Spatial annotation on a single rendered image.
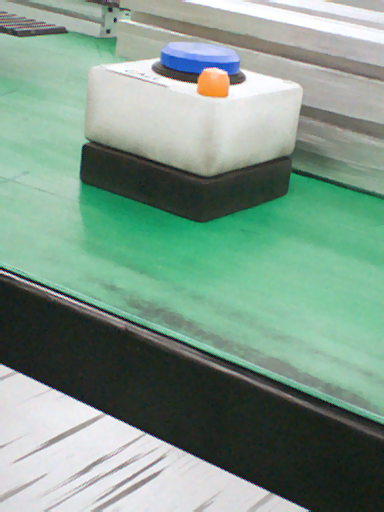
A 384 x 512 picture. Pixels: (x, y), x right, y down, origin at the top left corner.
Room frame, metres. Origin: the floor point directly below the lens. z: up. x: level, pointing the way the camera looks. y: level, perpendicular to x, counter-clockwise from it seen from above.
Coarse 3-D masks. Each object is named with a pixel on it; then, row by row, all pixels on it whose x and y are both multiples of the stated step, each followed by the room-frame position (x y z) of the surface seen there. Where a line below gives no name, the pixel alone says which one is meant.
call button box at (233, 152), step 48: (96, 96) 0.53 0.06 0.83; (144, 96) 0.51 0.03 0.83; (192, 96) 0.50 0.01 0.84; (240, 96) 0.51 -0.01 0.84; (288, 96) 0.54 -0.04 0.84; (96, 144) 0.53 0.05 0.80; (144, 144) 0.51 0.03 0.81; (192, 144) 0.50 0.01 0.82; (240, 144) 0.51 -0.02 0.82; (288, 144) 0.55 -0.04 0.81; (144, 192) 0.51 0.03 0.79; (192, 192) 0.49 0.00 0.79; (240, 192) 0.52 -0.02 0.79
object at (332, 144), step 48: (144, 0) 0.67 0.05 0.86; (192, 0) 0.65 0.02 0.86; (240, 0) 0.72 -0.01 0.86; (288, 0) 0.70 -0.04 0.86; (144, 48) 0.67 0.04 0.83; (240, 48) 0.63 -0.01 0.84; (288, 48) 0.62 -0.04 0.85; (336, 48) 0.59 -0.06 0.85; (336, 96) 0.59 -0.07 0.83; (336, 144) 0.59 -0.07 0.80
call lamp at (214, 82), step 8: (208, 72) 0.50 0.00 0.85; (216, 72) 0.50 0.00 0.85; (224, 72) 0.50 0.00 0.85; (200, 80) 0.50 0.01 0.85; (208, 80) 0.50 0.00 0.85; (216, 80) 0.50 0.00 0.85; (224, 80) 0.50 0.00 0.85; (200, 88) 0.50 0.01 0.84; (208, 88) 0.50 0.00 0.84; (216, 88) 0.50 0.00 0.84; (224, 88) 0.50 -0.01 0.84; (216, 96) 0.50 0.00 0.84; (224, 96) 0.50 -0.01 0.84
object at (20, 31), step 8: (32, 24) 0.80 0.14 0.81; (40, 24) 0.80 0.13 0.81; (48, 24) 0.81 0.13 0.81; (8, 32) 0.77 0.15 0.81; (16, 32) 0.77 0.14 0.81; (24, 32) 0.77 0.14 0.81; (32, 32) 0.78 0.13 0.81; (40, 32) 0.78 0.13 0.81; (48, 32) 0.79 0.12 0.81; (56, 32) 0.79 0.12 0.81; (64, 32) 0.80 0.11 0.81
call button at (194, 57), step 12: (168, 48) 0.54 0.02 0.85; (180, 48) 0.54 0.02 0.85; (192, 48) 0.54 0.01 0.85; (204, 48) 0.54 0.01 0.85; (216, 48) 0.55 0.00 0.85; (228, 48) 0.55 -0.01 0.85; (168, 60) 0.53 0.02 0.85; (180, 60) 0.53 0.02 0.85; (192, 60) 0.53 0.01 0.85; (204, 60) 0.53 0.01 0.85; (216, 60) 0.53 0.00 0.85; (228, 60) 0.53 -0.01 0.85; (228, 72) 0.53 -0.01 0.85
